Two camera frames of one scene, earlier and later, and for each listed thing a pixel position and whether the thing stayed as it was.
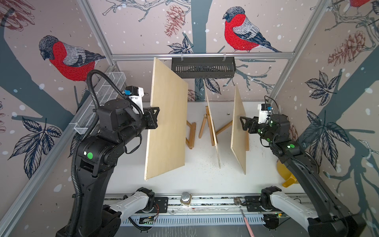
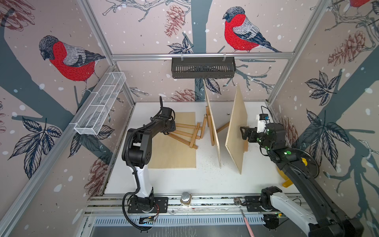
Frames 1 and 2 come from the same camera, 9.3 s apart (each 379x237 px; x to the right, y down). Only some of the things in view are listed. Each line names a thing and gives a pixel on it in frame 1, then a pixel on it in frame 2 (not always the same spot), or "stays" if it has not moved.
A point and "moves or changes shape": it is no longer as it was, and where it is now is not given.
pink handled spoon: x=238 y=201 stays
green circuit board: x=149 y=220 stays
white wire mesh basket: x=108 y=90 stays
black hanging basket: x=204 y=67 stays
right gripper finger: x=245 y=125 to x=244 y=134
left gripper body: x=147 y=119 to x=171 y=126
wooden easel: x=247 y=136 stays
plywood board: x=212 y=125 stays
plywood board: x=239 y=138 moves or changes shape
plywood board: x=166 y=144 moves or changes shape
